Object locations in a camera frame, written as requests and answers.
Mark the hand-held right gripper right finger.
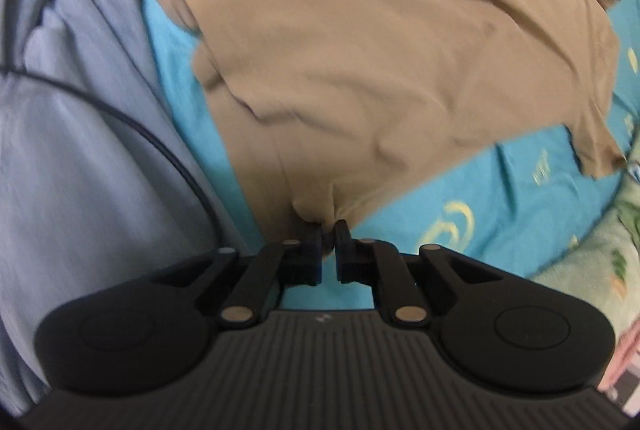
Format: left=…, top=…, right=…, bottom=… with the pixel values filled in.
left=335, top=219, right=506, bottom=331

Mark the pink fuzzy blanket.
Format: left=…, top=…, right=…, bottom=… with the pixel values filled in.
left=597, top=322, right=640, bottom=396

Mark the light blue garment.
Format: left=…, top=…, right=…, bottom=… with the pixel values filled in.
left=0, top=0, right=266, bottom=416

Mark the black cable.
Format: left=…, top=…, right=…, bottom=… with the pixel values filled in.
left=0, top=67, right=223, bottom=253

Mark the tan shirt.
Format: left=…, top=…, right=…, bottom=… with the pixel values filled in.
left=102, top=0, right=628, bottom=233

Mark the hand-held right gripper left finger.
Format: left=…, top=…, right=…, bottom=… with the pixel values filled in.
left=150, top=221, right=325, bottom=330

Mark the green printed blanket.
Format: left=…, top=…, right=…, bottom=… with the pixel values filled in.
left=530, top=160, right=640, bottom=336

